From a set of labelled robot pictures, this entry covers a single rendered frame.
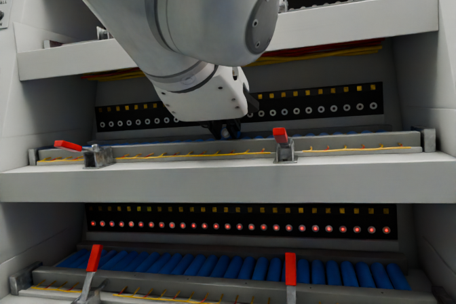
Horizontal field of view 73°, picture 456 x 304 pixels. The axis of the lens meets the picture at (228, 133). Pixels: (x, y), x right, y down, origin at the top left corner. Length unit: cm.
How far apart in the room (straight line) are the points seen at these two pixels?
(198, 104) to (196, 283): 24
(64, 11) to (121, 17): 49
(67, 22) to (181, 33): 53
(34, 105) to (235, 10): 49
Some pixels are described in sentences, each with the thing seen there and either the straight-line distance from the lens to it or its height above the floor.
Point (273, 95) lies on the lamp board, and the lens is 55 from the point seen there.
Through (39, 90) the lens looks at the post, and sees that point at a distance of 64.
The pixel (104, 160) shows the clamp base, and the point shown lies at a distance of 48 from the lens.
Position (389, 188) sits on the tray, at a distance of 38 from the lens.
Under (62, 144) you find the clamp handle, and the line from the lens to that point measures 43.
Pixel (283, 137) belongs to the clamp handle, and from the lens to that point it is 32.
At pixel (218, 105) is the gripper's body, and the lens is 37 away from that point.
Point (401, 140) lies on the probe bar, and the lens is 43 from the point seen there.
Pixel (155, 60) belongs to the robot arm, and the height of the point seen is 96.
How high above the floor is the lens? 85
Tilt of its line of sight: 13 degrees up
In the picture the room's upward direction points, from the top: straight up
